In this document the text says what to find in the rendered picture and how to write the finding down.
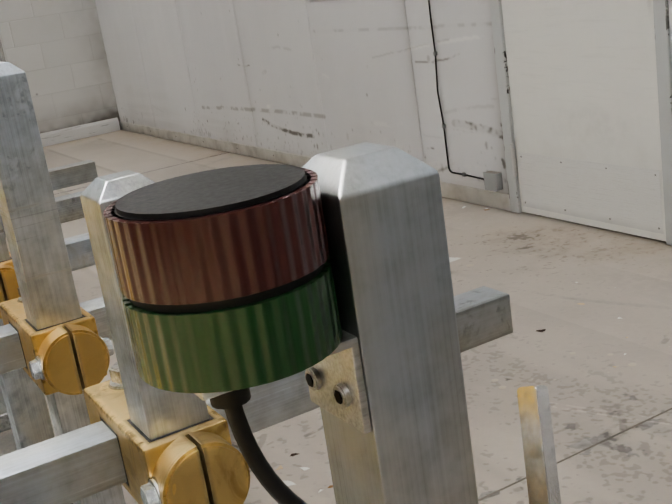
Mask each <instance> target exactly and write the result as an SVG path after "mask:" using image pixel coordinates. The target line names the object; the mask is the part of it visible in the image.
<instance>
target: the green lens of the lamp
mask: <svg viewBox="0 0 672 504"><path fill-rule="evenodd" d="M122 302H123V306H124V311H125V315H126V320H127V324H128V329H129V333H130V338H131V343H132V347H133V352H134V356H135V361H136V365H137V370H138V373H139V376H140V378H141V379H142V380H143V381H144V382H146V383H147V384H149V385H150V386H153V387H155V388H158V389H162V390H166V391H171V392H179V393H216V392H227V391H233V390H240V389H245V388H250V387H255V386H259V385H263V384H267V383H271V382H274V381H277V380H280V379H283V378H286V377H289V376H292V375H294V374H297V373H299V372H302V371H304V370H306V369H308V368H310V367H312V366H314V365H315V364H317V363H319V362H320V361H322V360H324V359H325V358H326V357H327V356H329V355H330V354H331V353H332V352H333V351H334V350H335V349H336V348H337V347H338V345H339V344H340V342H341V340H342V336H343V335H342V327H341V321H340V314H339V308H338V301H337V295H336V288H335V282H334V276H333V269H332V263H331V259H330V257H328V259H327V260H326V261H325V262H324V267H323V269H322V270H321V272H320V273H319V274H318V275H317V276H316V277H314V278H313V279H311V280H310V281H308V282H307V283H305V284H303V285H301V286H299V287H297V288H295V289H293V290H291V291H288V292H286V293H283V294H280V295H278V296H275V297H272V298H269V299H265V300H262V301H258V302H255V303H250V304H246V305H242V306H237V307H232V308H226V309H221V310H213V311H205V312H193V313H163V312H155V311H149V310H145V309H141V308H139V307H137V306H135V305H134V304H133V303H132V302H131V301H130V299H128V298H126V297H125V296H124V295H123V296H122Z"/></svg>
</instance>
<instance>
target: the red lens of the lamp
mask: <svg viewBox="0 0 672 504"><path fill-rule="evenodd" d="M299 168H301V167H299ZM301 169H303V170H304V171H305V172H307V174H308V173H309V174H310V175H307V174H306V173H305V174H306V175H307V180H308V179H310V181H307V182H308V184H306V183H307V182H305V183H304V184H303V185H302V186H304V187H302V188H301V189H299V188H297V189H296V190H297V191H293V192H292V193H291V192H290V194H289V193H288V194H287V195H286V194H285V195H286V196H285V195H284V196H282V197H279V198H278V199H277V198H275V199H272V200H271V201H269V202H265V203H260V204H259V205H258V204H255V205H256V206H254V205H252V207H251V206H250V207H248V208H244V209H242V208H241V209H240V210H239V209H237V210H236V209H235V210H234V211H230V212H228V211H226V213H224V212H223V213H222V212H221V214H215V215H212V214H210V215H207V216H203V217H198V216H197V217H193V218H192V217H190V218H189V219H183V218H182V219H178V220H177V219H175V220H174V219H172V220H168V221H164V220H163V221H156V220H155V221H153V220H152V221H142V220H141V221H135V220H134V221H133V220H132V221H131V220H129V219H128V220H126V219H125V220H123V219H122V218H123V217H122V218H119V216H118V215H116V214H114V215H113V213H115V212H114V210H115V206H114V205H115V204H116V202H117V201H118V200H119V199H118V200H116V201H114V202H113V203H111V204H110V205H108V206H107V207H106V208H105V210H104V212H103V215H104V220H105V224H106V229H107V233H108V238H109V242H110V247H111V251H112V256H113V261H114V265H115V270H116V274H117V279H118V283H119V288H120V291H121V293H122V294H123V295H124V296H125V297H126V298H128V299H130V300H133V301H137V302H140V303H147V304H156V305H186V304H199V303H208V302H215V301H222V300H228V299H233V298H238V297H243V296H247V295H251V294H255V293H259V292H262V291H266V290H269V289H273V288H276V287H279V286H281V285H284V284H287V283H290V282H292V281H294V280H297V279H299V278H301V277H303V276H305V275H307V274H309V273H311V272H312V271H314V270H316V269H317V268H319V267H320V266H321V265H322V264H324V262H325V261H326V260H327V259H328V257H329V254H330V250H329V243H328V237H327V231H326V224H325V218H324V211H323V205H322V198H321V192H320V185H319V179H318V174H317V173H316V172H314V171H312V170H310V169H306V168H301ZM308 176H309V177H308ZM305 184H306V185H305ZM298 189H299V190H298ZM112 207H113V208H112ZM112 209H113V212H112ZM111 212H112V213H111Z"/></svg>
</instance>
